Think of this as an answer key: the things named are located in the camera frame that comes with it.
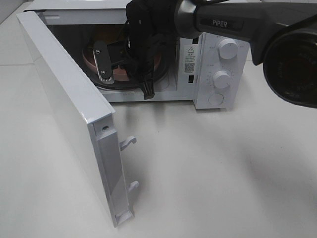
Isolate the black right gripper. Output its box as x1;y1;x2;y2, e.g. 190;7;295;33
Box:
93;0;177;84

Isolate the pink round plate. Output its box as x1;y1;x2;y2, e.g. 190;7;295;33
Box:
82;46;162;82

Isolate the white microwave door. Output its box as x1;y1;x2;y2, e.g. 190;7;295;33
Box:
17;11;139;226

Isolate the round white door button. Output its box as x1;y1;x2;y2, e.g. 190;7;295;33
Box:
208;93;224;106

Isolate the burger with lettuce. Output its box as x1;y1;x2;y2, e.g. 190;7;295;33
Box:
91;24;124;44

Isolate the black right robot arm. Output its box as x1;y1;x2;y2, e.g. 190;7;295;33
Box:
119;0;317;108

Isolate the glass microwave turntable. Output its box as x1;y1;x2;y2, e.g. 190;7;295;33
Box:
90;55;171;91

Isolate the white warning label sticker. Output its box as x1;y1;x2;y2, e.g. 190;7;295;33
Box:
182;44;199;74

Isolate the white microwave oven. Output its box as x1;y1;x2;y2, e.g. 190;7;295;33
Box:
24;0;249;109

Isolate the white lower microwave knob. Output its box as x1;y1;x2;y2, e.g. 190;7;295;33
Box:
212;70;231;89

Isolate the white microwave knob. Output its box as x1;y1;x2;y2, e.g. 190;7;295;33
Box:
212;70;231;89
218;38;238;60

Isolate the white upper microwave knob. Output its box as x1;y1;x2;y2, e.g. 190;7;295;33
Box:
218;38;238;60

